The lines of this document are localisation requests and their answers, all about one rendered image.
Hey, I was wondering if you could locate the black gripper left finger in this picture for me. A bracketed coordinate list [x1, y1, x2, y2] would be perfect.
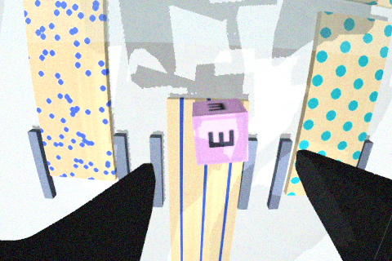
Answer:
[0, 163, 156, 261]

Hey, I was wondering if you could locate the beige strip with blue lines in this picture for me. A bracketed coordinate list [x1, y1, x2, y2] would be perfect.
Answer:
[167, 97, 243, 261]

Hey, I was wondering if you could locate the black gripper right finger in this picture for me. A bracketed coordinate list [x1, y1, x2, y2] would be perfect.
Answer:
[295, 149, 392, 261]

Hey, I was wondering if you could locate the cream strip with teal polka dots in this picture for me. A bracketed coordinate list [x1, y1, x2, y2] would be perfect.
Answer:
[284, 51, 386, 196]

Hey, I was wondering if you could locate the pink cube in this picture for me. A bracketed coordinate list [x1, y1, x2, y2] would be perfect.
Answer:
[192, 98, 249, 166]

